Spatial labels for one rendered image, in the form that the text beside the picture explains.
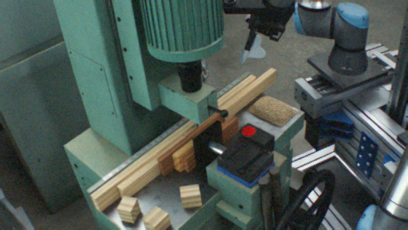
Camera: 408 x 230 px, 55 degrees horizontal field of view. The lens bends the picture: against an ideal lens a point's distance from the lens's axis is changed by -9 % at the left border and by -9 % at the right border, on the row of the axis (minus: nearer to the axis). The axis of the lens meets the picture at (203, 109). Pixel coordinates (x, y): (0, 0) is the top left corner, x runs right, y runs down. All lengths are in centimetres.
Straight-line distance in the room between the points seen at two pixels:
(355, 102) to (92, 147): 92
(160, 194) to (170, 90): 25
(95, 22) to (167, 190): 44
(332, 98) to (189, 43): 79
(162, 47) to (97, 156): 53
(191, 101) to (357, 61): 72
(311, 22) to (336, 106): 33
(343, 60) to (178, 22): 81
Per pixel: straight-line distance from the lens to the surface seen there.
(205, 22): 87
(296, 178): 142
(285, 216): 94
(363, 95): 162
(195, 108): 101
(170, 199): 102
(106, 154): 132
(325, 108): 155
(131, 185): 102
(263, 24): 104
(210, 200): 101
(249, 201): 96
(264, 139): 98
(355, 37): 149
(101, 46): 106
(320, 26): 148
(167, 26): 87
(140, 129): 125
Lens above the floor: 168
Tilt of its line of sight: 38 degrees down
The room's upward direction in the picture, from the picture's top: 6 degrees counter-clockwise
